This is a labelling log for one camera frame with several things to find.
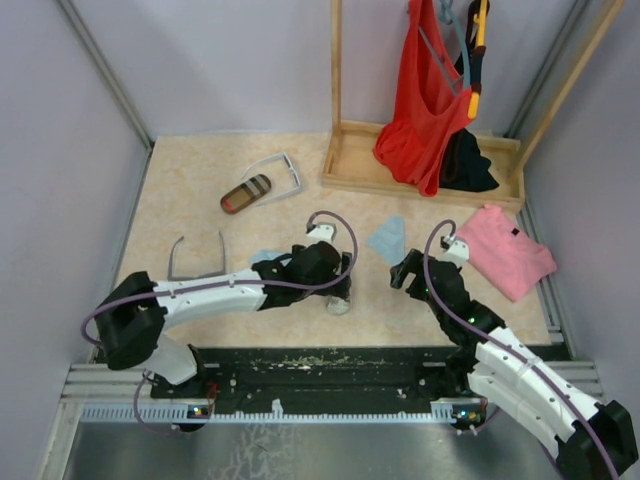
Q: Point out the map print glasses case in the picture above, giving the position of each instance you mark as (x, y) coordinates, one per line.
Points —
(337, 306)

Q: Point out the pink folded shirt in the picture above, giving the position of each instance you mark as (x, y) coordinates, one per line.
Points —
(503, 253)

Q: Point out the yellow black hanger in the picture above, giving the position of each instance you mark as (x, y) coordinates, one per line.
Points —
(475, 45)

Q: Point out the red garment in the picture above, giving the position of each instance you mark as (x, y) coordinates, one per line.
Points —
(431, 104)

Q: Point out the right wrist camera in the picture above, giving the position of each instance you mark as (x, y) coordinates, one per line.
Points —
(455, 250)

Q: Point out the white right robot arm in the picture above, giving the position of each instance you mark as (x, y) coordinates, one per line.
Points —
(585, 438)

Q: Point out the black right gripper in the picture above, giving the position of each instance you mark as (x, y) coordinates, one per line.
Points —
(414, 262)

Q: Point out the blue-grey sunglasses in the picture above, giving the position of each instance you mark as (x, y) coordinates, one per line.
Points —
(199, 265)

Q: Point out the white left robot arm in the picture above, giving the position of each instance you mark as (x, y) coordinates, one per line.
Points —
(133, 321)

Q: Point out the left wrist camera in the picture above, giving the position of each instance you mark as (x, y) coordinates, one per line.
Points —
(325, 232)

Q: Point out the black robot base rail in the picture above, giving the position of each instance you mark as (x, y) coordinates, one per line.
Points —
(324, 380)

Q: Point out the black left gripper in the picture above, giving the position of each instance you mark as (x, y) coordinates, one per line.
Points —
(344, 266)

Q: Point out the light blue cloth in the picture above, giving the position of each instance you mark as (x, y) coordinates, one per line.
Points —
(388, 240)
(264, 255)

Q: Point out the black garment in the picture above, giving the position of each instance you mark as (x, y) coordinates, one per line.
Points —
(464, 168)

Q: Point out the wooden clothes rack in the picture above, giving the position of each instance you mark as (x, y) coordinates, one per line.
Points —
(350, 162)

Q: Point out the plaid brown glasses case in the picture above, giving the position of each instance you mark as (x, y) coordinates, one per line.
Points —
(245, 194)

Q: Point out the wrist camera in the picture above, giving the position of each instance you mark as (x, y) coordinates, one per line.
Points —
(325, 232)
(455, 250)

